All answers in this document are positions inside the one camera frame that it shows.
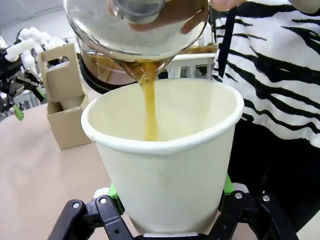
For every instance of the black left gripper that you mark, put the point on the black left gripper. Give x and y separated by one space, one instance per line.
8 75

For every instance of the person's right hand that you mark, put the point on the person's right hand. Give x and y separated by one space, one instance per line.
225 3

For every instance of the glass coffee carafe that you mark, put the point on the glass coffee carafe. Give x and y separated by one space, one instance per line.
105 30

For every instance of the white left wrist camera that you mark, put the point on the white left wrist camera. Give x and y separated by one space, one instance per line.
18 50

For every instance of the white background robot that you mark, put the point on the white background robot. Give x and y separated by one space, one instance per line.
35 35

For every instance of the amber tea liquid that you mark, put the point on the amber tea liquid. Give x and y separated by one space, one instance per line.
150 107

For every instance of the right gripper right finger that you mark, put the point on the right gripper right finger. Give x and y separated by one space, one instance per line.
250 217

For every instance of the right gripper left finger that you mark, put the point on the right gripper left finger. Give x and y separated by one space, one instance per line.
100 215

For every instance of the white background table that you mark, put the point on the white background table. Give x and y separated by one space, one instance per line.
195 56

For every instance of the person in zebra hoodie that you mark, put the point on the person in zebra hoodie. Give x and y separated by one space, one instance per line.
275 75

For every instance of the white paper cup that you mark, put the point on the white paper cup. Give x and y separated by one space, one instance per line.
71 103
170 180

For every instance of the brown cardboard drink carrier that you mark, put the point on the brown cardboard drink carrier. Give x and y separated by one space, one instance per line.
67 130

